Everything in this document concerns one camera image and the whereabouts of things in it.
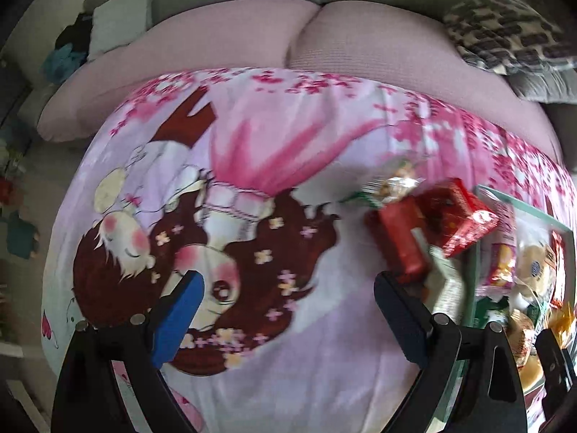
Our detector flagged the pink printed blanket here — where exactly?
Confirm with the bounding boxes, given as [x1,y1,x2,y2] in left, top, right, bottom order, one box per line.
[40,67,569,433]

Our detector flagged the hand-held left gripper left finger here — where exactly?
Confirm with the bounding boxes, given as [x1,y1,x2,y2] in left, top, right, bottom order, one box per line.
[52,271,206,433]

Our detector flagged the pale green snack packet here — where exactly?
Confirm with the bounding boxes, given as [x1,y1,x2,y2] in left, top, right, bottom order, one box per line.
[421,228,474,321]

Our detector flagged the yellow barcode snack packet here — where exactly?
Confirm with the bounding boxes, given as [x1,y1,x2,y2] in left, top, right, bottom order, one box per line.
[547,302,577,348]

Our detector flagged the cream and orange snack packet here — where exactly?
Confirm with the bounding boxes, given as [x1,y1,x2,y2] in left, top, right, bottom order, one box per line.
[502,313,546,389]

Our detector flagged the white box with teal rim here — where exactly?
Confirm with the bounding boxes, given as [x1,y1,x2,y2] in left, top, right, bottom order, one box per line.
[444,184,577,433]

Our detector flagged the red cardboard box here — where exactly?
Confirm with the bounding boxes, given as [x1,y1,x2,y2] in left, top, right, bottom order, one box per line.
[364,198,433,283]

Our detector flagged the black and white patterned pillow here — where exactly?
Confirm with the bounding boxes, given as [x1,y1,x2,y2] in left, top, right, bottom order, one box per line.
[442,0,577,75]

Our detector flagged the red flower-print snack packet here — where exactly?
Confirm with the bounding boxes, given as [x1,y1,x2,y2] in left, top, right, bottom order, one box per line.
[417,178,500,258]

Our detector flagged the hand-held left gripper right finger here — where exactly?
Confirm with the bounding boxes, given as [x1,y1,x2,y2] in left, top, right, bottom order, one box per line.
[374,272,528,433]

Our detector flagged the pink sofa seat cover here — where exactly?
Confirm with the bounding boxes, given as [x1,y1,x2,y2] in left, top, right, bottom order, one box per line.
[37,0,564,163]

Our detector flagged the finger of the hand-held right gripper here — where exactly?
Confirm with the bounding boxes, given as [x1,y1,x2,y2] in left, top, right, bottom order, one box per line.
[534,327,577,416]

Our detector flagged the grey pillow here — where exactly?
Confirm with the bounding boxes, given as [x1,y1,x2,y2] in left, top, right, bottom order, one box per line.
[507,65,577,104]

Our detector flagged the teal cloth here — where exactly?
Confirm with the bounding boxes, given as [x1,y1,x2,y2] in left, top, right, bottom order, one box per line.
[43,45,88,84]

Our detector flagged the dark clothes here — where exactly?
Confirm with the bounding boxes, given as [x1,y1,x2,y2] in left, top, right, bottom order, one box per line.
[56,13,93,50]

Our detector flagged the corn-print snack packet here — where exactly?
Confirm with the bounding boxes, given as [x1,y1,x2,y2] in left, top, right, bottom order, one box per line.
[361,160,427,210]

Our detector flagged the pink cake packet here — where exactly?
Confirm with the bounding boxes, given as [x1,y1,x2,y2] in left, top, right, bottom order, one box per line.
[482,198,519,287]

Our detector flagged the white green Korean packet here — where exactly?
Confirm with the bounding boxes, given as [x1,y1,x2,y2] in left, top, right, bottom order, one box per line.
[525,302,551,332]

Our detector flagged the small green carton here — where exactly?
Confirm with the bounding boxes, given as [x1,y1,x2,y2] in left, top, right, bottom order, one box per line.
[475,295,512,325]

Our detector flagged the red-orange bar packet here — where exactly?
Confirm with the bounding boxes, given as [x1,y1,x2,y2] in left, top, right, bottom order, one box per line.
[547,230,569,271]

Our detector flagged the clear-wrapped bun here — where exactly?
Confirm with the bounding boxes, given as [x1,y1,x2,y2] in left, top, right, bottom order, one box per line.
[514,230,560,307]

